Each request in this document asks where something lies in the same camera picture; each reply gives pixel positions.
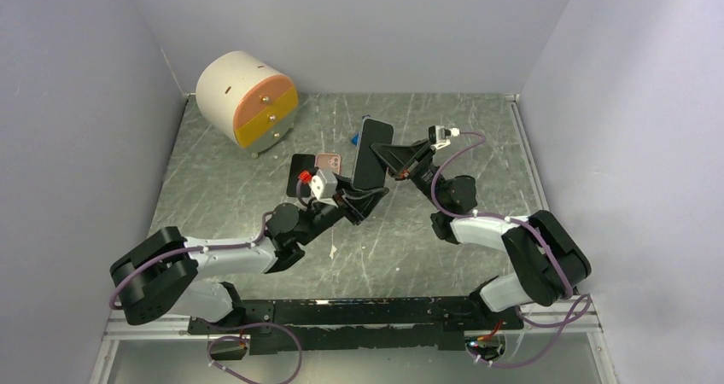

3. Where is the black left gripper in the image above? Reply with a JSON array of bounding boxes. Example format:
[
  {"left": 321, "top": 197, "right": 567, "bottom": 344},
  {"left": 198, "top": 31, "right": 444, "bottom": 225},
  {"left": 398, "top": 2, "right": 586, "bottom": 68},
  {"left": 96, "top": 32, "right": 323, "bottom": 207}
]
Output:
[{"left": 296, "top": 172, "right": 388, "bottom": 246}]

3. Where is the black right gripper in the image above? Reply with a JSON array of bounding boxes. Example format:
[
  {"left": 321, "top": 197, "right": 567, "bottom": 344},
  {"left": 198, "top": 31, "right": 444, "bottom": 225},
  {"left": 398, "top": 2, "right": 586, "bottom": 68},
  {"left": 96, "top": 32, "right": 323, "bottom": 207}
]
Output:
[{"left": 368, "top": 139, "right": 446, "bottom": 211}]

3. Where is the black smartphone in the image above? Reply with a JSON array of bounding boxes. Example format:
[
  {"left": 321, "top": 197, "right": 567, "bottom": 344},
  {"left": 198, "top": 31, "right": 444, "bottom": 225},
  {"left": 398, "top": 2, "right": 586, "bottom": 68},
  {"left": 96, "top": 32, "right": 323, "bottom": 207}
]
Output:
[
  {"left": 285, "top": 154, "right": 317, "bottom": 198},
  {"left": 352, "top": 118, "right": 394, "bottom": 190}
]

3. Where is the pink phone case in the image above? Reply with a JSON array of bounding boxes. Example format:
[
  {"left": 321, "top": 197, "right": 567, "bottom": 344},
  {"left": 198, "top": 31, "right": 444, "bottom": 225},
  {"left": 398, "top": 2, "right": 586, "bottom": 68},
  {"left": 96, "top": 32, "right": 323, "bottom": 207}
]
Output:
[{"left": 315, "top": 153, "right": 342, "bottom": 175}]

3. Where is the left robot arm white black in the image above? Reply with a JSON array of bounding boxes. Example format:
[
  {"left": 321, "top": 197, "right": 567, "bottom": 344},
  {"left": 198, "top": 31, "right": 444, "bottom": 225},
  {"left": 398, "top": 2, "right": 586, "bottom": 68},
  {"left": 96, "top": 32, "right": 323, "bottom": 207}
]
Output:
[{"left": 108, "top": 187, "right": 389, "bottom": 333}]

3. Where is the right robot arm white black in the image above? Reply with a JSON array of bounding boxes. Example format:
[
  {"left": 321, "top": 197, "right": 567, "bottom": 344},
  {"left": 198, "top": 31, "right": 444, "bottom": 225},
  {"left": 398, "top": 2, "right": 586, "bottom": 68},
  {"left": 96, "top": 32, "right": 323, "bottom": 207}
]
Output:
[{"left": 371, "top": 140, "right": 592, "bottom": 329}]

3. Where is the round cream drawer cabinet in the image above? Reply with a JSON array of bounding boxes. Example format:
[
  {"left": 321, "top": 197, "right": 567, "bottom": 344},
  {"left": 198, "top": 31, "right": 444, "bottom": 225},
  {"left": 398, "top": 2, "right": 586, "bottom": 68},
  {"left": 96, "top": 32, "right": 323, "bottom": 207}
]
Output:
[{"left": 195, "top": 51, "right": 299, "bottom": 159}]

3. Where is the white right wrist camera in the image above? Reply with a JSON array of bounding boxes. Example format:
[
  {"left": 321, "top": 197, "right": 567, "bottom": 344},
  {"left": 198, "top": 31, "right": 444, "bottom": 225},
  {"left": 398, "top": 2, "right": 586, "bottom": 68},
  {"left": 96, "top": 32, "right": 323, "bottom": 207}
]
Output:
[{"left": 428, "top": 125, "right": 461, "bottom": 151}]

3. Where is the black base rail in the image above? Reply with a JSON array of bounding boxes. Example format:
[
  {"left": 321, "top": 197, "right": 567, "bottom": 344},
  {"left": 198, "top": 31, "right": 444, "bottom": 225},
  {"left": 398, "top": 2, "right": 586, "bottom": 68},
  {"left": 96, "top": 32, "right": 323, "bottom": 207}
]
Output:
[{"left": 188, "top": 296, "right": 523, "bottom": 355}]

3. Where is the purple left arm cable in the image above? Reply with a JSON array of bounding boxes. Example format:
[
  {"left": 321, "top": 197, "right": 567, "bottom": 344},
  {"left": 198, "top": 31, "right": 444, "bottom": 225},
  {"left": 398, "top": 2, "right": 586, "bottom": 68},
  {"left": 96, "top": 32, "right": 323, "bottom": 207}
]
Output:
[{"left": 108, "top": 177, "right": 304, "bottom": 384}]

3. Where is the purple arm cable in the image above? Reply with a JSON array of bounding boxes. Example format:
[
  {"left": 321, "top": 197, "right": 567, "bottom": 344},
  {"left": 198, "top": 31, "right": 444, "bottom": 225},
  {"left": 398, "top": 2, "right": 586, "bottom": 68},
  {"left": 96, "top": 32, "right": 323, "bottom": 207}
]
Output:
[
  {"left": 429, "top": 131, "right": 593, "bottom": 369},
  {"left": 108, "top": 177, "right": 304, "bottom": 384}
]

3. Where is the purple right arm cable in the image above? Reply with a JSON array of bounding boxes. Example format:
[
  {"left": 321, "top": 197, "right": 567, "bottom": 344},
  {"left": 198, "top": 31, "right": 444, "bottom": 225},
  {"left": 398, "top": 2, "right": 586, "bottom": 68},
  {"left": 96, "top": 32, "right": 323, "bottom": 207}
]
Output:
[{"left": 429, "top": 131, "right": 593, "bottom": 369}]

